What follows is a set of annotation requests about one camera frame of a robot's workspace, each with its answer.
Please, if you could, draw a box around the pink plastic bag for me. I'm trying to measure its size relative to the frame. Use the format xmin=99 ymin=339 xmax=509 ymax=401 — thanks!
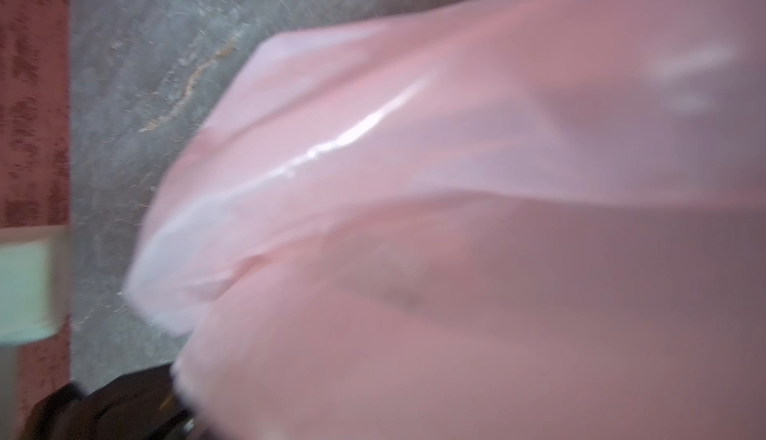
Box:
xmin=124 ymin=0 xmax=765 ymax=439

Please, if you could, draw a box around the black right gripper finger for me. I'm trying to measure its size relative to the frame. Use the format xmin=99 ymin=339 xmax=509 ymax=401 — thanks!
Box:
xmin=19 ymin=364 xmax=193 ymax=439

